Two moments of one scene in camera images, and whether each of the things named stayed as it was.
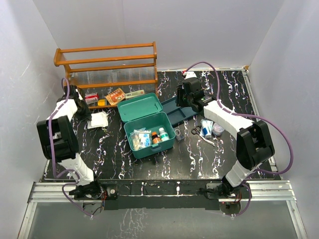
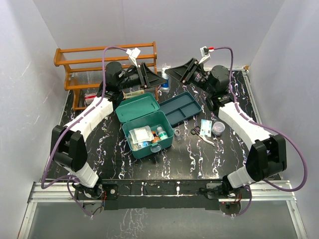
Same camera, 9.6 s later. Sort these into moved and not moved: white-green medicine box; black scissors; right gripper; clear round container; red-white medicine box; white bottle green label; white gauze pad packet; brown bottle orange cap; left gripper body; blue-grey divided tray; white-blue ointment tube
Moved: right gripper; white gauze pad packet; white-blue ointment tube; left gripper body
Not moved: red-white medicine box; white-green medicine box; white bottle green label; clear round container; blue-grey divided tray; black scissors; brown bottle orange cap
